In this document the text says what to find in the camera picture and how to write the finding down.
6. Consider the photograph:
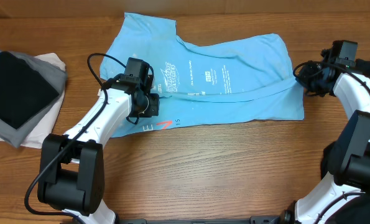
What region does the light blue t-shirt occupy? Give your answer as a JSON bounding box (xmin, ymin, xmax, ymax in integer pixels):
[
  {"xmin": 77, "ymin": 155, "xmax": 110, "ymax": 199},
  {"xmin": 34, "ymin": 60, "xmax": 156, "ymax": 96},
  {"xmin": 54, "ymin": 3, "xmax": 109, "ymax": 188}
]
[{"xmin": 100, "ymin": 12, "xmax": 304, "ymax": 137}]

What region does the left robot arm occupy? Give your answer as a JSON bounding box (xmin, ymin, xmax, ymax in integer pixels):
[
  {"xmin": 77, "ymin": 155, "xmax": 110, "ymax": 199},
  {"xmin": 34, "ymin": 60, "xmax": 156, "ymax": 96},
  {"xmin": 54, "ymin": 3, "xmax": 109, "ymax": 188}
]
[{"xmin": 33, "ymin": 83, "xmax": 159, "ymax": 223}]

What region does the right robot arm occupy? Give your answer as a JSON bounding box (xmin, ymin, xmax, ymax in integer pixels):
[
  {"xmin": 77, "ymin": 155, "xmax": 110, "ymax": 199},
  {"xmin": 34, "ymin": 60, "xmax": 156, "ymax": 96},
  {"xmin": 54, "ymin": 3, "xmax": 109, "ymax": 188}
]
[{"xmin": 273, "ymin": 59, "xmax": 370, "ymax": 223}]

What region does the crumpled black garment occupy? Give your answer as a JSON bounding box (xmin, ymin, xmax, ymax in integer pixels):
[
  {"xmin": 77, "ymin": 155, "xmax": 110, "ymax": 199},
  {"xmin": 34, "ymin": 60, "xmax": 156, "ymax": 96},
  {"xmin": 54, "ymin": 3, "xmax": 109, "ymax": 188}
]
[{"xmin": 320, "ymin": 57, "xmax": 370, "ymax": 180}]

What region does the folded grey garment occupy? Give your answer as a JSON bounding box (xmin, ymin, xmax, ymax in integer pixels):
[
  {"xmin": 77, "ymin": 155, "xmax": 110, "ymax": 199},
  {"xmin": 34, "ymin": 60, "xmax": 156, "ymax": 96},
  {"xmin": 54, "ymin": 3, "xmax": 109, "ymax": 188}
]
[{"xmin": 0, "ymin": 47, "xmax": 68, "ymax": 149}]

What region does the folded white garment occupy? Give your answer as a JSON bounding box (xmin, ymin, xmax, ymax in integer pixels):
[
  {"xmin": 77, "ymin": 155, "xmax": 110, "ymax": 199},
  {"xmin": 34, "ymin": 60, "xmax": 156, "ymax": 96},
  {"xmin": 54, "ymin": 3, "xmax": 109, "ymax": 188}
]
[{"xmin": 0, "ymin": 52, "xmax": 67, "ymax": 149}]

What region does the folded black garment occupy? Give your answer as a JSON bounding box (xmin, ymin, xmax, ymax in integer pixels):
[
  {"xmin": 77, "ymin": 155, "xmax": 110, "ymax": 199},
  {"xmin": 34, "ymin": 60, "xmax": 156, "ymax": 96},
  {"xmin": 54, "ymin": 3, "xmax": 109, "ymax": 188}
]
[{"xmin": 0, "ymin": 52, "xmax": 59, "ymax": 129}]

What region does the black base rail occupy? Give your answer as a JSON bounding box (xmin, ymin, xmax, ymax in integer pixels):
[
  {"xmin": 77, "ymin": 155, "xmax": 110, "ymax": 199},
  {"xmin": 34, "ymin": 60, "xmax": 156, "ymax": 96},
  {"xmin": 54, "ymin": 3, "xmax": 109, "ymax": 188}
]
[{"xmin": 119, "ymin": 215, "xmax": 294, "ymax": 224}]

